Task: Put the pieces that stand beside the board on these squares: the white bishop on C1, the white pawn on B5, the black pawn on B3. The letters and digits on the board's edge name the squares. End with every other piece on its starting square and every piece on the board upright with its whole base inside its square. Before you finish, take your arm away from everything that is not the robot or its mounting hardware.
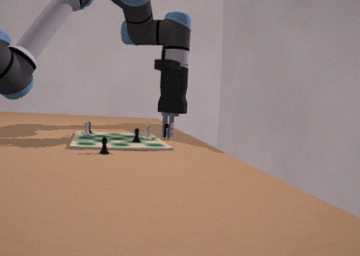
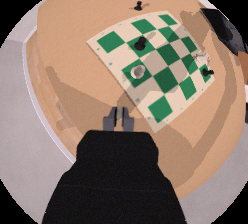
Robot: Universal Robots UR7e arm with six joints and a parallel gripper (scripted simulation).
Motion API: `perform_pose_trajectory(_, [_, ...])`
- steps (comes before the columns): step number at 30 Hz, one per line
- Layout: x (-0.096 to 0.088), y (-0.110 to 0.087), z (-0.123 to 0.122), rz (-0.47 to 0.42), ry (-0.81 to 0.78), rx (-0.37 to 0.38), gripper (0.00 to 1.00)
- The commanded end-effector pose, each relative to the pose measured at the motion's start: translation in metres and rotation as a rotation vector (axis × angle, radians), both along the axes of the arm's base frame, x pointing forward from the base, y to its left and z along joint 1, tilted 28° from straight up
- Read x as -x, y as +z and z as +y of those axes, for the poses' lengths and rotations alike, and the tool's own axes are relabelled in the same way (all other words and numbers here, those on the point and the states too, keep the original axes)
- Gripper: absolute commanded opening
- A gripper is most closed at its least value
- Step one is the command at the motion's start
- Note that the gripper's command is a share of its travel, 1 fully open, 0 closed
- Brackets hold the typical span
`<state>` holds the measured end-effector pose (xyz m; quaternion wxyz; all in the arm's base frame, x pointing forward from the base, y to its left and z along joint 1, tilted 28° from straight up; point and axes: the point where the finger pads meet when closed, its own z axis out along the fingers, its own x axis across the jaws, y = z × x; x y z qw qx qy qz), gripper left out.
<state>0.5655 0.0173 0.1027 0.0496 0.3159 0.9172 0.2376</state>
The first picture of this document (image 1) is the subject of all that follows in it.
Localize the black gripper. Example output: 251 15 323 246
154 49 190 138

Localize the green and white chessboard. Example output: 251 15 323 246
69 131 173 151

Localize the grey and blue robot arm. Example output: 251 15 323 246
0 0 191 100

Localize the white chess bishop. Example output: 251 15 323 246
143 122 152 141

